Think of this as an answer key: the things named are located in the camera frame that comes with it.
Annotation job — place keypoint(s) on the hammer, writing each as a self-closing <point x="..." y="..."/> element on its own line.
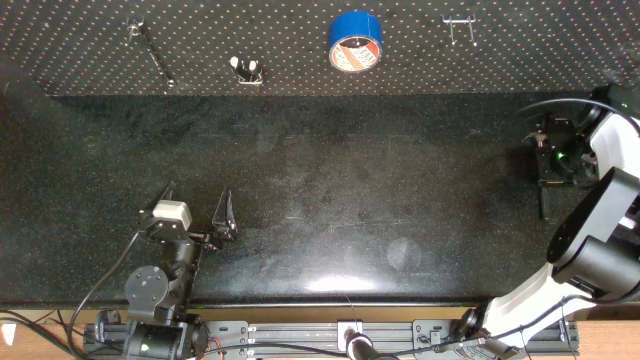
<point x="544" y="207"/>

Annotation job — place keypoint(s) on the black and white pliers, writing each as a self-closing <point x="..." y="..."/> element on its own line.
<point x="245" y="70"/>

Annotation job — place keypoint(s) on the roll of blue tape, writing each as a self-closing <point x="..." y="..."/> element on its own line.
<point x="350" y="27"/>

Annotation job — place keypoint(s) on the mounting rail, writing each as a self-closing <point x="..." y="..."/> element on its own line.
<point x="300" y="332"/>

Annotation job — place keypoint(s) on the white tag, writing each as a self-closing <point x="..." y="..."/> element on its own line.
<point x="8" y="334"/>

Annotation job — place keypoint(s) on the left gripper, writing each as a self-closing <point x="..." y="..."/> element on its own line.
<point x="200" y="237"/>

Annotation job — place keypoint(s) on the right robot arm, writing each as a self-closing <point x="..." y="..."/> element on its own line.
<point x="520" y="305"/>

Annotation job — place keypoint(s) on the wrench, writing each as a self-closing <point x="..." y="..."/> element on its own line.
<point x="156" y="60"/>

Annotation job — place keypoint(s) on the black pegboard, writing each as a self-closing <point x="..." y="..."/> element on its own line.
<point x="500" y="60"/>

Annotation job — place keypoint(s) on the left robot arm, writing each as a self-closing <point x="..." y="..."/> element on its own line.
<point x="150" y="290"/>

